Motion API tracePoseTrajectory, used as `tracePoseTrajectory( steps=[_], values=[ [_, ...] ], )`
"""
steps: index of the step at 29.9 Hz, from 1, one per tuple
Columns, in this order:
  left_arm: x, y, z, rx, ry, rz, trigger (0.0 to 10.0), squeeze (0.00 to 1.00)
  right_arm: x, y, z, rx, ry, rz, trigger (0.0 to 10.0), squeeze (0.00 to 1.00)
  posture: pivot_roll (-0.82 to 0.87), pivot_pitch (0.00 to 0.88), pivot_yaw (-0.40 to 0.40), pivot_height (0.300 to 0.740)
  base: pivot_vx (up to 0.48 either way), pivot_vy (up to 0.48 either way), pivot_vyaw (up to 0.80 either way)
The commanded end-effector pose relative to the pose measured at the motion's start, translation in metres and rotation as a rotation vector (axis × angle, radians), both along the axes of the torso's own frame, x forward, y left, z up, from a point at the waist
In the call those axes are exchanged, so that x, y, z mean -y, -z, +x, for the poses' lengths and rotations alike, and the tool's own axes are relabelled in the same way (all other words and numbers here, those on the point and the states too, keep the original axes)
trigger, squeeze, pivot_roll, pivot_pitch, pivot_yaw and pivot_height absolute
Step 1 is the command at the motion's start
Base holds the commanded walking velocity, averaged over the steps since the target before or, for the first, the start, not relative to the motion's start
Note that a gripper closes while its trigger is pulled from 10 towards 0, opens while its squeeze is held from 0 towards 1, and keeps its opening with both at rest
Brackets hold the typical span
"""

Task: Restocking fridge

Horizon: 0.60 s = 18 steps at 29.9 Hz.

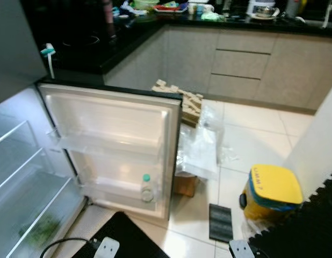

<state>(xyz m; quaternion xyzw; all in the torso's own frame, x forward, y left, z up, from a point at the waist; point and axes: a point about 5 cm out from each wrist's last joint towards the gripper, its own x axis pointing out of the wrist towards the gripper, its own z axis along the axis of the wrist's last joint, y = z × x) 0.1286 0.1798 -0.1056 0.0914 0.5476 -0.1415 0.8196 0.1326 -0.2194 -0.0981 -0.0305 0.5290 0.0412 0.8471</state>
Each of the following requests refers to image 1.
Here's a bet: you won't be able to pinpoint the cardboard packing tray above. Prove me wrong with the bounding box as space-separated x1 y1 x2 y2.
151 78 205 128

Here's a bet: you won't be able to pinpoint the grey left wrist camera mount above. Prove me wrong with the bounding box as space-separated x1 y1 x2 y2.
93 236 121 258

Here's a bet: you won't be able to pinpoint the white mug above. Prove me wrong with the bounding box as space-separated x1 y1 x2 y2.
197 3 215 16

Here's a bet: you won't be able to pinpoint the black ribbed slab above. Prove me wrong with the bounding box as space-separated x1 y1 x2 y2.
208 203 234 244

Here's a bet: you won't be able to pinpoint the black foam puzzle mat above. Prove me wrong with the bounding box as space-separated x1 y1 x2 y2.
249 170 332 258

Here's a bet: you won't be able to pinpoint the white kitchen appliance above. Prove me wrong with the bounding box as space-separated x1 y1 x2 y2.
246 0 280 20

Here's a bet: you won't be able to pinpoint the silver grey fridge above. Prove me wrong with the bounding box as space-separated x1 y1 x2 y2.
0 0 183 258

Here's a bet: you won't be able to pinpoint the grey kitchen cabinet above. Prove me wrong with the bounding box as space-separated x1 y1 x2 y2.
104 24 332 116

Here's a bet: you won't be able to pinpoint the green leafy vegetables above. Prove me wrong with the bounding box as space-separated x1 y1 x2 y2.
19 213 60 248

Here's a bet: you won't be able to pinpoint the glass fridge shelf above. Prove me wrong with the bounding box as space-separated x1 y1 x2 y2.
0 110 40 147
5 175 73 257
0 148 48 193

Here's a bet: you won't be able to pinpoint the light green cloth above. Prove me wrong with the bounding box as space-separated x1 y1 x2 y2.
200 11 227 23

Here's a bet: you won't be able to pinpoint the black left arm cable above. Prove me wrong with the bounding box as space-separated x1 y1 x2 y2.
39 236 102 258

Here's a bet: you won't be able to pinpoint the black floor mat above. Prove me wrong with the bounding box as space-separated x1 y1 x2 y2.
71 211 172 258

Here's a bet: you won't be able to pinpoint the pink bottle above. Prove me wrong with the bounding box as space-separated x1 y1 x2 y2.
100 0 116 39

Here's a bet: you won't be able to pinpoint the crumpled clear plastic wrap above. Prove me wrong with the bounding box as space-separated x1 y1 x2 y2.
175 105 227 181

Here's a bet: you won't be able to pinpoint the black kitchen countertop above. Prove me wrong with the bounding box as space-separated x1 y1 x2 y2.
21 0 332 75

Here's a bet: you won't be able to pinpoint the silver fridge door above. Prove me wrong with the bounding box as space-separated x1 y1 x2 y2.
37 81 183 221

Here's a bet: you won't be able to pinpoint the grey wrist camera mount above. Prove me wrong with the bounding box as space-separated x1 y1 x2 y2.
93 236 121 258
228 239 256 258

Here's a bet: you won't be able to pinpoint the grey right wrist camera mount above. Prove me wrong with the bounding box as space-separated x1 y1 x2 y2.
228 239 256 258

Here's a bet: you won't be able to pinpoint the yellow and blue bin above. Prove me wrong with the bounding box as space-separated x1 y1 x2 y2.
239 163 304 226

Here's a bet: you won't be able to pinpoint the teal and white brush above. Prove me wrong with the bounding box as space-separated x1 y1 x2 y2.
40 42 57 80

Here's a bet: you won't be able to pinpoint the red tray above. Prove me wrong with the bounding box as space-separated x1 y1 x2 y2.
154 2 188 14

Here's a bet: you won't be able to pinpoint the brown cardboard box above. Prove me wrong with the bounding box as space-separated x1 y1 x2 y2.
172 173 198 198

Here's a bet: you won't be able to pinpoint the clear fridge door bin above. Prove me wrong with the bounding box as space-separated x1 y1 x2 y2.
75 173 168 209
47 129 168 163

